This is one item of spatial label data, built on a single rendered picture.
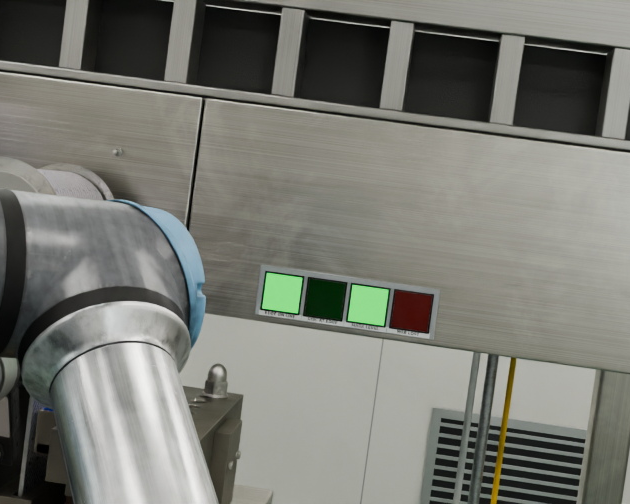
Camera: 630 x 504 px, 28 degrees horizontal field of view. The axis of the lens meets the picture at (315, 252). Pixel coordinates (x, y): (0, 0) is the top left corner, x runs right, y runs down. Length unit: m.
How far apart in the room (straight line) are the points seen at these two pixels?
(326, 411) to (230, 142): 2.45
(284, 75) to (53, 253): 0.95
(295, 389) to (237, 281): 2.39
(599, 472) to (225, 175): 0.71
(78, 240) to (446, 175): 0.94
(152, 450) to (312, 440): 3.38
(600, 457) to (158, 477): 1.25
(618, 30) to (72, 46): 0.75
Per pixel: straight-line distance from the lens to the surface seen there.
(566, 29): 1.76
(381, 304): 1.73
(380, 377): 4.10
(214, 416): 1.62
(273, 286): 1.74
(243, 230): 1.75
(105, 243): 0.86
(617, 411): 1.93
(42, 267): 0.84
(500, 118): 1.74
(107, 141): 1.79
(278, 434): 4.16
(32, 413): 1.50
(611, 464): 1.95
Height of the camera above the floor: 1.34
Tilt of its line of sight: 3 degrees down
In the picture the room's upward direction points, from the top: 8 degrees clockwise
